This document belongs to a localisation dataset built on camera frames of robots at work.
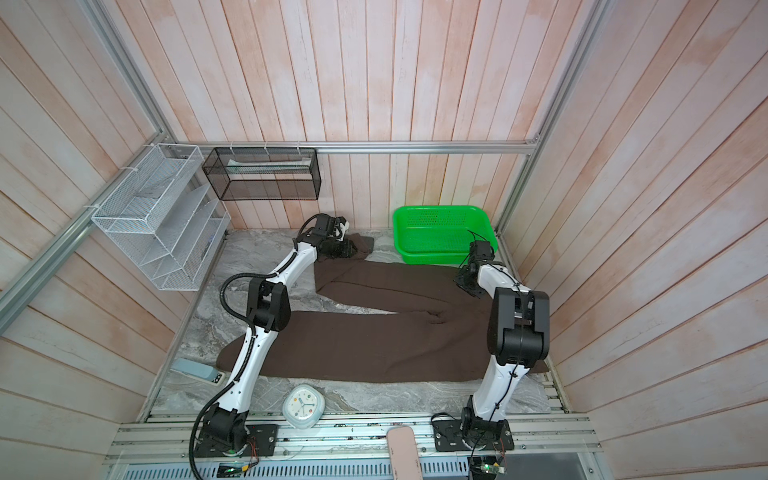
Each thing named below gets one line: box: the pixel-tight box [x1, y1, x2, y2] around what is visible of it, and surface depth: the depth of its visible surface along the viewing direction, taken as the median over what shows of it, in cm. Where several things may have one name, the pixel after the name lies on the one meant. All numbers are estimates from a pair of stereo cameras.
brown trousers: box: [216, 237, 550, 383], surface depth 92 cm
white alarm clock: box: [282, 384, 325, 429], surface depth 78 cm
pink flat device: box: [386, 426, 423, 480], surface depth 71 cm
